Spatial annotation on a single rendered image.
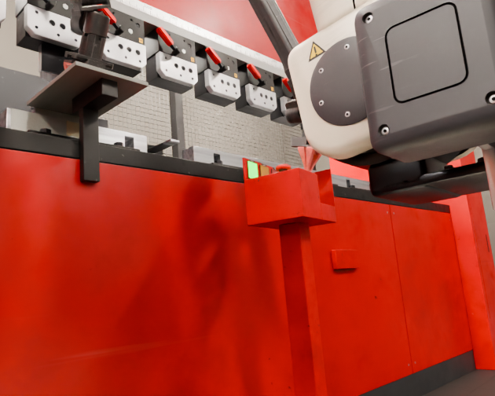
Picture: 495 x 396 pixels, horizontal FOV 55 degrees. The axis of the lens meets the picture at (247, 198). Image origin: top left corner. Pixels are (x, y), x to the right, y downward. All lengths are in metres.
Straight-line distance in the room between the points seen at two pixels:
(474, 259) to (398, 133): 2.42
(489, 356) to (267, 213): 1.91
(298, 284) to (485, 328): 1.76
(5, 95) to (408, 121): 1.62
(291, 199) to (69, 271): 0.53
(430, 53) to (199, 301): 1.00
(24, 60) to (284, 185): 2.94
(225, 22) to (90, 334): 1.20
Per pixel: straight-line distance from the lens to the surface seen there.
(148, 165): 1.26
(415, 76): 0.43
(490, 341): 2.84
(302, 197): 1.14
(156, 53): 1.59
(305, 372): 1.23
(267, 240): 1.51
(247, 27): 1.94
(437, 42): 0.44
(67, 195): 1.13
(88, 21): 1.27
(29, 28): 1.38
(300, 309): 1.21
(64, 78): 1.15
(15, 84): 1.92
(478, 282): 2.82
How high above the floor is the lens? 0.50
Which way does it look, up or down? 11 degrees up
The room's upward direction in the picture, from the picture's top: 5 degrees counter-clockwise
